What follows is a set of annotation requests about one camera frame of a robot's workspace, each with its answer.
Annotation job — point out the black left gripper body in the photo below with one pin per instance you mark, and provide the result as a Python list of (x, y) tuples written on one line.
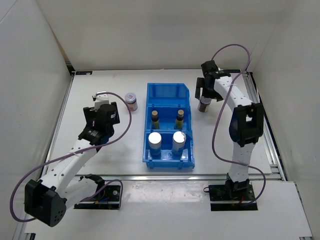
[(89, 113)]

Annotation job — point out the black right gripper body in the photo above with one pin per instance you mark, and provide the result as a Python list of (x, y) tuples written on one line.
[(208, 92)]

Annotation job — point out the grey-lid brown spice jar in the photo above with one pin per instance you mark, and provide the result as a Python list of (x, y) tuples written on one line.
[(204, 103)]

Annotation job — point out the grey-lid dark spice jar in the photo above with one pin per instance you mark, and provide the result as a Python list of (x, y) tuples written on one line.
[(131, 100)]

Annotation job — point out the yellow label dark-cap bottle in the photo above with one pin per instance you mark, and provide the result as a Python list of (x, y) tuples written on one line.
[(179, 120)]

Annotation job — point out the tan-cap yellow bottle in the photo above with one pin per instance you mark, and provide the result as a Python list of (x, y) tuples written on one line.
[(155, 120)]

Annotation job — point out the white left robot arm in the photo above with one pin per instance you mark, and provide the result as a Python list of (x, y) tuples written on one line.
[(48, 198)]

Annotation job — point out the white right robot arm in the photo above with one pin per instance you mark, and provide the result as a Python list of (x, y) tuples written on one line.
[(246, 125)]

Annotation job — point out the blue plastic divided bin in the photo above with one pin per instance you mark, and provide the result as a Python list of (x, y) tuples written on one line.
[(167, 99)]

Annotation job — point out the dark label sticker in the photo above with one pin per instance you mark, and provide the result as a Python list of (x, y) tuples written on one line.
[(83, 73)]

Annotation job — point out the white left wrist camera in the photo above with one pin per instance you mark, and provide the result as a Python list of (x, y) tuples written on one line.
[(100, 98)]

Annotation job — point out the aluminium front rail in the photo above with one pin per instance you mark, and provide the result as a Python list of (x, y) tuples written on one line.
[(214, 177)]

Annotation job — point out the aluminium rail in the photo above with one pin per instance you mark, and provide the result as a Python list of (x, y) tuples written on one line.
[(214, 177), (268, 139)]

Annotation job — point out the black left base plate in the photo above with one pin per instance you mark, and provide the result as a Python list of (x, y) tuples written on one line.
[(107, 197)]

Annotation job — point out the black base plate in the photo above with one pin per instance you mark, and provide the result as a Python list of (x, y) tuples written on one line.
[(222, 201), (107, 197)]

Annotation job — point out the aluminium right rail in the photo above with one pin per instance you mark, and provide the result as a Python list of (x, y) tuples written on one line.
[(268, 139)]

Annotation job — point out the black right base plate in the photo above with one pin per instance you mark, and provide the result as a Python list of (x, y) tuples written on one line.
[(222, 201)]

